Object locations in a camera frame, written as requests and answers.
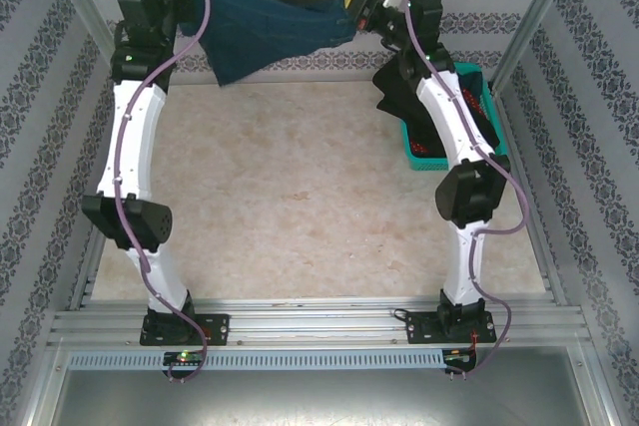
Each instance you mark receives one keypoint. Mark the aluminium side rail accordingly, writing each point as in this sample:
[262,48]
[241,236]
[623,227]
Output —
[90,271]
[541,256]

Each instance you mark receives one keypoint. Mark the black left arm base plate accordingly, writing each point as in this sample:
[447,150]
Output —
[217,328]

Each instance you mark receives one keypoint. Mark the left circuit board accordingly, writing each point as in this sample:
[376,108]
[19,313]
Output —
[182,357]

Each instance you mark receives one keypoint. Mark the steel sheet panel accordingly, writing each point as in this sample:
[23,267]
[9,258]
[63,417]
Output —
[319,401]

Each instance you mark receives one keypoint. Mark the circuit board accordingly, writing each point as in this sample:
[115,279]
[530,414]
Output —
[459,356]
[182,357]

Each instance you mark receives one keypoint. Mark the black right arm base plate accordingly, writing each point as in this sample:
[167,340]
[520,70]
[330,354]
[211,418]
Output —
[419,328]

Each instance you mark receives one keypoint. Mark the teal plastic basket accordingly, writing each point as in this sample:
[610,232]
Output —
[424,162]

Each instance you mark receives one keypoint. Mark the right circuit board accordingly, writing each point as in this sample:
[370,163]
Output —
[459,356]

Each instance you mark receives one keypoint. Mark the aluminium mounting rail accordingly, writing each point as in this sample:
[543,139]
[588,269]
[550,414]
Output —
[319,321]

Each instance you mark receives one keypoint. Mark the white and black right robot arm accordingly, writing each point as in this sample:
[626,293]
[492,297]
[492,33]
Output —
[449,117]

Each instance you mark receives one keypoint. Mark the aluminium frame post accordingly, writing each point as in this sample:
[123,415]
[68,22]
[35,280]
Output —
[95,17]
[533,17]

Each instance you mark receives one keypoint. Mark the black skirt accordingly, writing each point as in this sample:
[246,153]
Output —
[394,92]

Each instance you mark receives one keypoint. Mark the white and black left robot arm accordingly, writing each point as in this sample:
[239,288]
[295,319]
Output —
[132,146]

